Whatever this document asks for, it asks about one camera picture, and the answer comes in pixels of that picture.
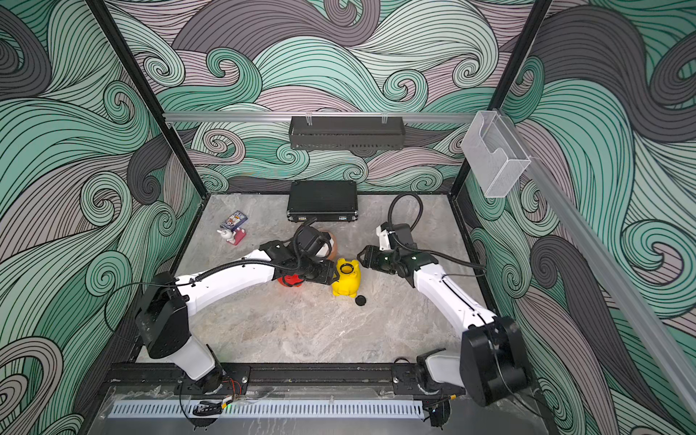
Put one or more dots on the black case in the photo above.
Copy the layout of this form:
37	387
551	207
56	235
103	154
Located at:
327	201

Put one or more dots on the white cable duct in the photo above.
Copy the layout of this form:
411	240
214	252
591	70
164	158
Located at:
273	409

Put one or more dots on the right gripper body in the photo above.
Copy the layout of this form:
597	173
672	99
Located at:
385	260

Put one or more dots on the red piggy bank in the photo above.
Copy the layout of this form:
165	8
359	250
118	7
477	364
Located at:
291	281

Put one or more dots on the yellow piggy bank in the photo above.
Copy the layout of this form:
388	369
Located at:
349	278

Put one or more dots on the aluminium rail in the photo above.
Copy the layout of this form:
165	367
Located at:
286	117
668	355

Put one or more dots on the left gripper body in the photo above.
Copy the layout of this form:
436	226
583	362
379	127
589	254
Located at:
321	273

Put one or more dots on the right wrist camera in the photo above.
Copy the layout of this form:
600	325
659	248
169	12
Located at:
383	235

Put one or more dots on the card box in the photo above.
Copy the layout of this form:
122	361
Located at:
234	221

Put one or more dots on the black wall shelf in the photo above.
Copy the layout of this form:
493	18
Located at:
341	133

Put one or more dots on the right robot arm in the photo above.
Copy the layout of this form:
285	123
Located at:
492	362

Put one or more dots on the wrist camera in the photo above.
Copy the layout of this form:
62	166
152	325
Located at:
383	235
311	242

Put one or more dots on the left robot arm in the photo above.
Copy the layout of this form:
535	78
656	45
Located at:
163	314

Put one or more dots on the aluminium rail right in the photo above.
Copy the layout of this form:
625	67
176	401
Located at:
668	355

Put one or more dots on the clear plastic holder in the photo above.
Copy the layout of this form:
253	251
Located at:
494	150

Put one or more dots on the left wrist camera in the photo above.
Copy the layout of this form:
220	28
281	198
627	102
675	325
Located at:
311	242

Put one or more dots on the white pink bunny toy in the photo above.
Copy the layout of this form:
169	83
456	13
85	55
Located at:
232	237

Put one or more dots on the aluminium rail back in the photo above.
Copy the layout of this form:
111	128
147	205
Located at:
286	117

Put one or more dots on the pink piggy bank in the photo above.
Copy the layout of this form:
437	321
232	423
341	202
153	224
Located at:
333	254

